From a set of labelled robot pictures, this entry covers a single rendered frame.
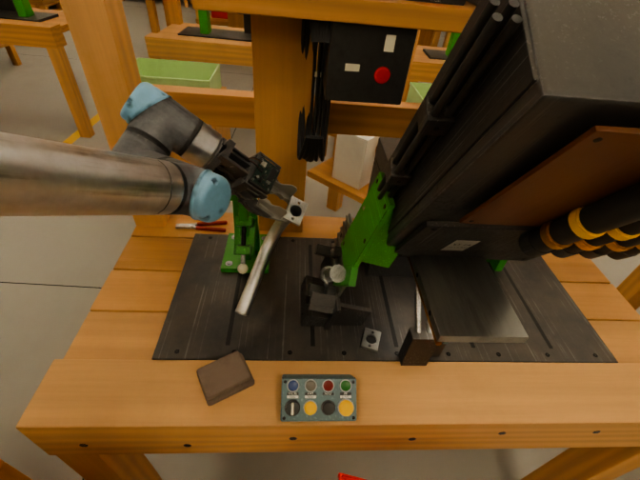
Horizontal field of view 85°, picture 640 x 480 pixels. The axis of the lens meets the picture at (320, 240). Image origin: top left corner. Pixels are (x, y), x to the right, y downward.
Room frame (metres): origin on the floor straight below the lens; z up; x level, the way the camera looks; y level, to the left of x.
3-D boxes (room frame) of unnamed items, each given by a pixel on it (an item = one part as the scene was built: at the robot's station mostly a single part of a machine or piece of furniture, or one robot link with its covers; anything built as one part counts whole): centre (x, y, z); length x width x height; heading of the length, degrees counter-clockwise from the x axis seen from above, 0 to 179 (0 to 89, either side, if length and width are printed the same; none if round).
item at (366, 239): (0.58, -0.12, 1.17); 0.13 x 0.12 x 0.20; 96
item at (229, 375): (0.35, 0.16, 0.91); 0.10 x 0.08 x 0.03; 125
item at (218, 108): (1.01, -0.15, 1.23); 1.30 x 0.05 x 0.09; 96
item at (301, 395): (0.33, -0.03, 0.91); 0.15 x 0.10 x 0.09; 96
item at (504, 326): (0.56, -0.28, 1.11); 0.39 x 0.16 x 0.03; 6
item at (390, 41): (0.84, -0.05, 1.42); 0.17 x 0.12 x 0.15; 96
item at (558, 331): (0.65, -0.19, 0.89); 1.10 x 0.42 x 0.02; 96
